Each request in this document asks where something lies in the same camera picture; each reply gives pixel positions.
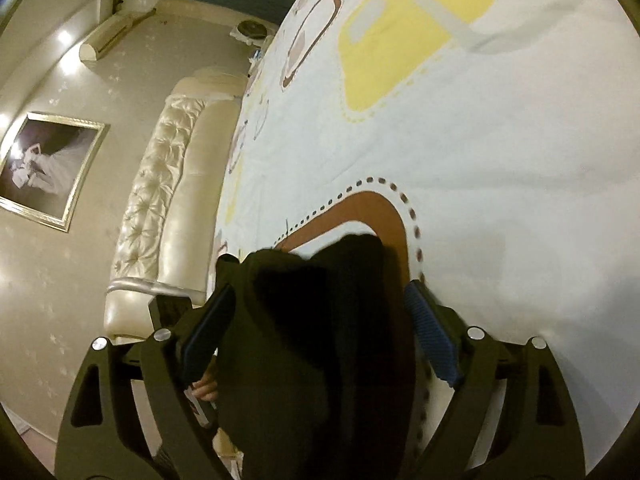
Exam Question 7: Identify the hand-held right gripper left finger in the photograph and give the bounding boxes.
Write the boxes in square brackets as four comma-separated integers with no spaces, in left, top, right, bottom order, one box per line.
[54,282,238,480]

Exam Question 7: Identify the wall air conditioner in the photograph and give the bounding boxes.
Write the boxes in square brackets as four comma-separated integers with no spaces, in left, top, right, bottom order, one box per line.
[79,10,153,63]

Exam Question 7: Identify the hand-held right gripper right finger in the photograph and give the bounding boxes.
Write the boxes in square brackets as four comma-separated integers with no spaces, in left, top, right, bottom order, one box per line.
[406,279,587,480]

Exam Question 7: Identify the black pants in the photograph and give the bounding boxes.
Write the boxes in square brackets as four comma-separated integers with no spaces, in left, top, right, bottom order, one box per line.
[215,234,418,480]

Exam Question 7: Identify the framed wall picture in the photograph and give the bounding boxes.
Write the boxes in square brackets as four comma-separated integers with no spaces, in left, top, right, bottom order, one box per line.
[0,110,110,233]

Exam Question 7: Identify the cream tufted headboard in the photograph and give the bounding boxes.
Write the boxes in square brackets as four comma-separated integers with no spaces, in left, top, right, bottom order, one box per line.
[104,65,251,356]

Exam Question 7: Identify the round pale device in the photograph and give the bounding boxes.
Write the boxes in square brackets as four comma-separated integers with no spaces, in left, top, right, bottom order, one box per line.
[231,19,273,41]

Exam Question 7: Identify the person's left hand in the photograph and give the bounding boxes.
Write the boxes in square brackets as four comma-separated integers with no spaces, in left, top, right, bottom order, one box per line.
[192,365,220,402]

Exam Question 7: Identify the printed white bed sheet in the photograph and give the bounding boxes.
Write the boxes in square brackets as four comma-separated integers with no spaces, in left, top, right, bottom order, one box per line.
[212,0,640,480]

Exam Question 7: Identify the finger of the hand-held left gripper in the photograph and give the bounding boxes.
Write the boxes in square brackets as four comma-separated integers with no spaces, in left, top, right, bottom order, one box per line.
[216,254,241,288]

